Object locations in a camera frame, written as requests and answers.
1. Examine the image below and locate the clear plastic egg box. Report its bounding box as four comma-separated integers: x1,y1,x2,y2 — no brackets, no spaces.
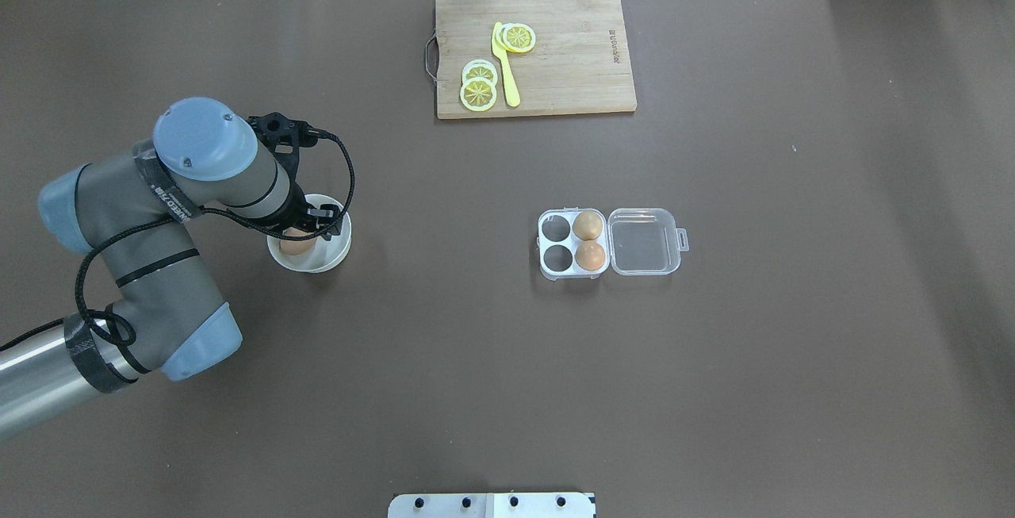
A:
536,208,690,281

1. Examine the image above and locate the lemon slice upper left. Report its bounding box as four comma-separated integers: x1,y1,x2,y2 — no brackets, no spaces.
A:
461,59,498,86

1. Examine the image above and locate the wooden cutting board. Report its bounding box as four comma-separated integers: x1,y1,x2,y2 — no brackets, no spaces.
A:
435,0,638,120

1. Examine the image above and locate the brown egg lower slot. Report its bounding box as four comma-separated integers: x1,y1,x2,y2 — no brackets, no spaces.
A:
574,240,607,272

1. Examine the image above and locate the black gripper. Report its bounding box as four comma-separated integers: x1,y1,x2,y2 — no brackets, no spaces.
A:
277,195,343,243

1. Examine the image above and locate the brown egg upper slot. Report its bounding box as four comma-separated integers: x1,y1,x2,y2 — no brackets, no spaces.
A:
572,210,604,242

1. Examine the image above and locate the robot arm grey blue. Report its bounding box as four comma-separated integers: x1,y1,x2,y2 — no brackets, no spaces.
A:
1,96,354,439

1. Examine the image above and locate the white metal base plate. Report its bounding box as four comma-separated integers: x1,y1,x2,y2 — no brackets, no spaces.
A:
387,492,597,517

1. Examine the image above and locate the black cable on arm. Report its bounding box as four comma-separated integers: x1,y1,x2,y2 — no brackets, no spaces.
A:
0,131,356,352

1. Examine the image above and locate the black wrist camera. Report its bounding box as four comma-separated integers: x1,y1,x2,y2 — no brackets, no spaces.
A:
246,112,320,155

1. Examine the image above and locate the white round bowl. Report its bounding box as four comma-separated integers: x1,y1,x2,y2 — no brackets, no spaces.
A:
266,214,353,274

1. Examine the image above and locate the yellow plastic knife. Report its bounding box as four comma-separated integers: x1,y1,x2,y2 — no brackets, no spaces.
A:
492,21,521,107

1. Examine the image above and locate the brown egg slot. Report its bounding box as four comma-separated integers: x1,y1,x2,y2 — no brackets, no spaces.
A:
574,240,607,272
572,210,604,242

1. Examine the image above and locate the lemon slice top right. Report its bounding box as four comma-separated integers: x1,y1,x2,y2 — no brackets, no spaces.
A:
496,23,535,54

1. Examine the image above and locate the brown egg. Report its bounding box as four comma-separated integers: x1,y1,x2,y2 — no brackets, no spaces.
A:
278,228,316,255

